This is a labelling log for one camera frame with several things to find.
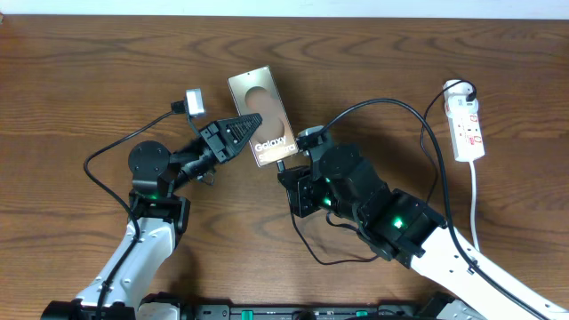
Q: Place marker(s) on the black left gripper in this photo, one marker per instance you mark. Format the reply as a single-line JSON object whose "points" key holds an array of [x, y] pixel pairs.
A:
{"points": [[212, 142]]}

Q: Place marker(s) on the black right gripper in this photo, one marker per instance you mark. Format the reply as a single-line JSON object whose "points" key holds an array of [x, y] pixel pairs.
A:
{"points": [[300, 189]]}

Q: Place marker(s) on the gold Galaxy smartphone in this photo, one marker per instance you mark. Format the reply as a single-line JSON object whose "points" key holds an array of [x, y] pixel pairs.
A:
{"points": [[255, 92]]}

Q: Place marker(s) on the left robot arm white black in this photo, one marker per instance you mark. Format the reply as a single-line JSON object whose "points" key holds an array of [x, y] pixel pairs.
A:
{"points": [[157, 219]]}

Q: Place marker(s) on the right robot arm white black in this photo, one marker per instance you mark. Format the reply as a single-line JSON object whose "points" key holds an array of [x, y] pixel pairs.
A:
{"points": [[398, 226]]}

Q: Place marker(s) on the white red power strip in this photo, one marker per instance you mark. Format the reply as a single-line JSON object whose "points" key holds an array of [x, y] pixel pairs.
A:
{"points": [[461, 107]]}

